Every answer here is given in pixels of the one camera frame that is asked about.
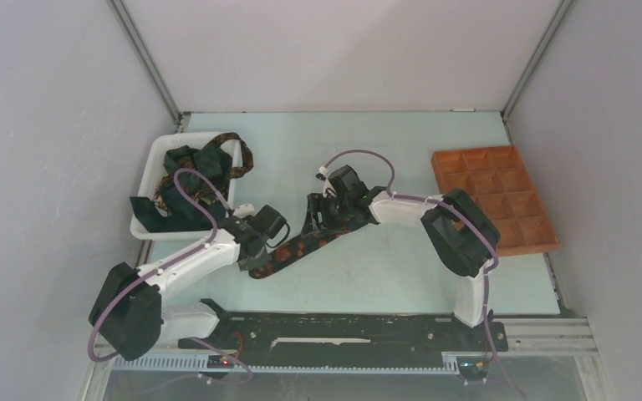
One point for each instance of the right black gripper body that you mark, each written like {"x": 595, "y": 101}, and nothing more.
{"x": 343, "y": 205}

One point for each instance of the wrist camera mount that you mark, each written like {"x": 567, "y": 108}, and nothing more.
{"x": 324, "y": 175}
{"x": 244, "y": 210}

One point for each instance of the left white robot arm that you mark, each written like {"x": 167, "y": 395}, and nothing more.
{"x": 133, "y": 312}

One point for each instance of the grey cable duct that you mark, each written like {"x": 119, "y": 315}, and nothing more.
{"x": 212, "y": 363}

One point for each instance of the brown patterned tie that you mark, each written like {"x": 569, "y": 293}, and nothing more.
{"x": 242, "y": 163}

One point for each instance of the white plastic basket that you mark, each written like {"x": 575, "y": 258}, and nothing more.
{"x": 153, "y": 172}

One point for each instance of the aluminium frame profile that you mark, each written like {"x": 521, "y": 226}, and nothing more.
{"x": 554, "y": 336}

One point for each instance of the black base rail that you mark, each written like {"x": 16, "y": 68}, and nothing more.
{"x": 371, "y": 340}

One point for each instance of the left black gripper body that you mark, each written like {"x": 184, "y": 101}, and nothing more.
{"x": 249, "y": 262}

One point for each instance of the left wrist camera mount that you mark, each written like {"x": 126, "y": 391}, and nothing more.
{"x": 244, "y": 210}

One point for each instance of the dark green tie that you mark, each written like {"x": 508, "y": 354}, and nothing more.
{"x": 168, "y": 210}

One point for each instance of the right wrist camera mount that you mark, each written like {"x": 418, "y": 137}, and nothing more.
{"x": 324, "y": 175}

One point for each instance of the black orange floral tie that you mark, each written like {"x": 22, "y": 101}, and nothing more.
{"x": 302, "y": 245}

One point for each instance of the orange compartment tray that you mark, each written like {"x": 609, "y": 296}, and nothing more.
{"x": 497, "y": 180}

